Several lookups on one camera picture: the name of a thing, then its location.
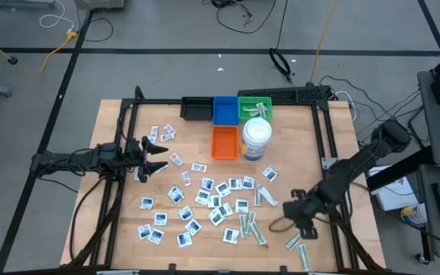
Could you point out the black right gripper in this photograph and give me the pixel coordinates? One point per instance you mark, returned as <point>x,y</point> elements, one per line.
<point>302,210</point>

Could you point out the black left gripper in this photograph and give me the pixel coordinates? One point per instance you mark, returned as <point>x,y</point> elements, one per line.
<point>134,158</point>

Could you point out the plain white bandage packet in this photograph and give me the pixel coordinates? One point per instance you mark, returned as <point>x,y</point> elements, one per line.
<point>269,196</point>

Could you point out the antiseptic towelette packet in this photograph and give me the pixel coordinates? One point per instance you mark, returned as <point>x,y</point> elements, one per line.
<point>137,177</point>
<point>178,198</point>
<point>147,202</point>
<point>185,213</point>
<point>144,231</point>
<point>270,174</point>
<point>172,191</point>
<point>156,236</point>
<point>248,182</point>
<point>230,235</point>
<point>225,209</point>
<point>160,219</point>
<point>202,196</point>
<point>216,217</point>
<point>235,183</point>
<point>242,206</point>
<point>184,239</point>
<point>223,189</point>
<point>193,227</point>
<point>214,201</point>
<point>207,183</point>

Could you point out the Lysol wipes canister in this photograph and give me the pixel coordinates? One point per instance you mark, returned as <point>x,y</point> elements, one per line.
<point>256,133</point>

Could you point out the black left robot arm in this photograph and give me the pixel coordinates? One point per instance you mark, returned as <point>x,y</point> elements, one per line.
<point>71,160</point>

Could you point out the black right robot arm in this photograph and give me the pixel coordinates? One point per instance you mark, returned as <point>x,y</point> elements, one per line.
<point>357,164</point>

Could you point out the red label pad packet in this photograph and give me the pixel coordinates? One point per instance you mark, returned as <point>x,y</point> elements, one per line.
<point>164,170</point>
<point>166,137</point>
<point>154,131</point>
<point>169,130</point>
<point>186,178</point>
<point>152,140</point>
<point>176,159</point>
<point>199,167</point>

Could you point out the black plastic bin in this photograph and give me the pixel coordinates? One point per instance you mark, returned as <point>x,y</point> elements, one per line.
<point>197,110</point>

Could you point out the orange plastic basket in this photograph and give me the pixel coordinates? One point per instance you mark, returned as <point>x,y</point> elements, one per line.
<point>225,145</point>

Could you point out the blue plastic bin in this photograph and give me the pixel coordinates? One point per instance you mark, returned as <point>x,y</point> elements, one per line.
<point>225,112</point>

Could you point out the white box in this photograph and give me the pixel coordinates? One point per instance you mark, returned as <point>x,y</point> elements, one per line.
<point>392,195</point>

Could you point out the green plastic basket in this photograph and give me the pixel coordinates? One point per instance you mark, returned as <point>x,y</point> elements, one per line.
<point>243,100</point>

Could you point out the yellow blue wipes bottle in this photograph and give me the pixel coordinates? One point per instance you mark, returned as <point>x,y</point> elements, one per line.
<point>415,214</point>

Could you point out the black desk beam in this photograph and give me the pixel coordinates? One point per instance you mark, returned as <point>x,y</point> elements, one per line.
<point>418,162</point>

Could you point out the black caster wheel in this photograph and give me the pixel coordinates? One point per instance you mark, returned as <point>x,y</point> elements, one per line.
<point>421,258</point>

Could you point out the grey equipment box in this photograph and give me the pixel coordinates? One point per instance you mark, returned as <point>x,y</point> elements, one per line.
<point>98,4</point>

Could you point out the black round floor plug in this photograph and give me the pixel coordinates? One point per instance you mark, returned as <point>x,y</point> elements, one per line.
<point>12,60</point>

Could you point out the grey metal bar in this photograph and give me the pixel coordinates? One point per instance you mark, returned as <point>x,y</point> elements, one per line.
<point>21,3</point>

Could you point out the grey right base plate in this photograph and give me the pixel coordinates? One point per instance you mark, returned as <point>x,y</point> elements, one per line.
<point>327,163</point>

